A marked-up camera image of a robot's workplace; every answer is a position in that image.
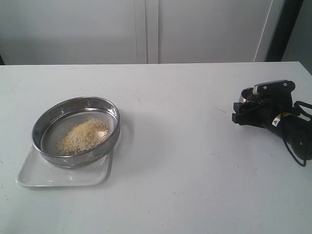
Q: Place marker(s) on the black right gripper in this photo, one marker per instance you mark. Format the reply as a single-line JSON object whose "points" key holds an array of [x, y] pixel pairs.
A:
{"points": [[265, 109]]}

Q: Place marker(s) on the stainless steel cup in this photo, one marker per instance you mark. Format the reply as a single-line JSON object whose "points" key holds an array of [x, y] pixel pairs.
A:
{"points": [[247, 96]]}

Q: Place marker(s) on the yellow grain powder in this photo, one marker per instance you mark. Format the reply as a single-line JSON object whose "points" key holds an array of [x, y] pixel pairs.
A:
{"points": [[83, 137]]}

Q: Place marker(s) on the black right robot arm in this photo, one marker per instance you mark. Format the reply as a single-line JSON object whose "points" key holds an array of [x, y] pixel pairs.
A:
{"points": [[295, 129]]}

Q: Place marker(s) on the round steel mesh sieve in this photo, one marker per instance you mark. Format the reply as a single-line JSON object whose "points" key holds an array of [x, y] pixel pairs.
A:
{"points": [[53, 125]]}

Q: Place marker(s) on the white rectangular tray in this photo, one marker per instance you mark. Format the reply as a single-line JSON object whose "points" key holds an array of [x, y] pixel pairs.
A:
{"points": [[36, 172]]}

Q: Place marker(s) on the white cabinet behind table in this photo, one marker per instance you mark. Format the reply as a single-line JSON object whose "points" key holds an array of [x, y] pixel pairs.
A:
{"points": [[136, 31]]}

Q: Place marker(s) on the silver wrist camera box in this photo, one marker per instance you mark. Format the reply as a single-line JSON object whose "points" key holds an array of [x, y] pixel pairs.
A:
{"points": [[262, 88]]}

